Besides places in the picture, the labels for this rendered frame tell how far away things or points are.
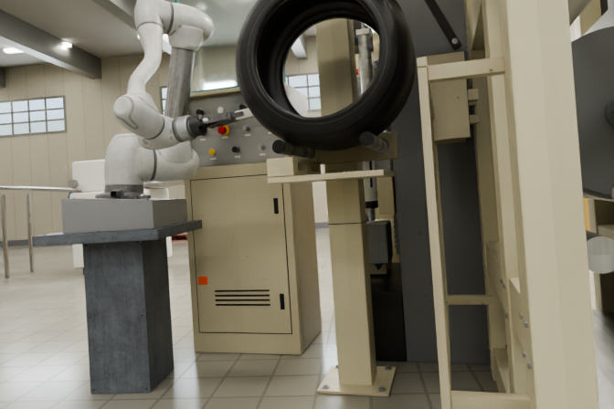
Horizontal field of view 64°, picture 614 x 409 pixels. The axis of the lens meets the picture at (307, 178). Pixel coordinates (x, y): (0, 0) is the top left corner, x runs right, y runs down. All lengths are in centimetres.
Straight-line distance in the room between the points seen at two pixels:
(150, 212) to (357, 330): 90
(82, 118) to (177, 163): 875
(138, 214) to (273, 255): 68
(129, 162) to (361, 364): 122
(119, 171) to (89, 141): 864
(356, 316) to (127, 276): 92
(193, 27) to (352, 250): 112
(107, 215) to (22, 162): 956
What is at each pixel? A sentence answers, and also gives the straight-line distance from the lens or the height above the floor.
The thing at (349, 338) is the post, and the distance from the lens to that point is 196.
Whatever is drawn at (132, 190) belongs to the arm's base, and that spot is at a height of 80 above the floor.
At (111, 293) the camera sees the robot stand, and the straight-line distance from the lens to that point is 216.
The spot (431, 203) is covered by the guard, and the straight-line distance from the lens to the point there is 97.
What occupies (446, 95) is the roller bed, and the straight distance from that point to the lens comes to 179.
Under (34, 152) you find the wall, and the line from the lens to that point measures 1142.
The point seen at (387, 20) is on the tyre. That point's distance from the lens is 155.
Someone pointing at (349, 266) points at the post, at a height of 46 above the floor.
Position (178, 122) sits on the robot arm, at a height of 102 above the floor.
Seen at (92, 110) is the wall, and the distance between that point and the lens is 1083.
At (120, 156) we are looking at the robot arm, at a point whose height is 94.
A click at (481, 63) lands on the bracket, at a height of 98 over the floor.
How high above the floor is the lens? 76
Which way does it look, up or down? 1 degrees up
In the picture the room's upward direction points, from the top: 4 degrees counter-clockwise
